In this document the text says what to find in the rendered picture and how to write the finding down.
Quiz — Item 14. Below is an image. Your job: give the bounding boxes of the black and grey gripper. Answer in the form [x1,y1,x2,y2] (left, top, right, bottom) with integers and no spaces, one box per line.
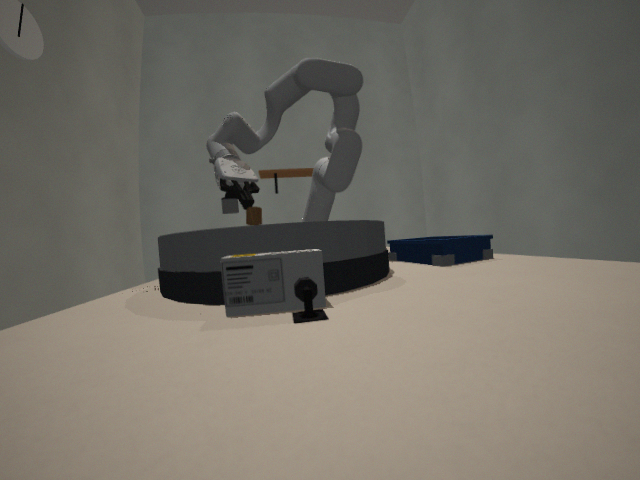
[214,154,260,210]

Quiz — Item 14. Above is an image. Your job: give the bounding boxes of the bronze bushing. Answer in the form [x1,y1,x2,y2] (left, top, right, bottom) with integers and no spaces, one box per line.
[246,207,262,225]

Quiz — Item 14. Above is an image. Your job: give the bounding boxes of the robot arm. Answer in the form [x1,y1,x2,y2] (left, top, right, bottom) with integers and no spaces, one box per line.
[206,58,363,222]

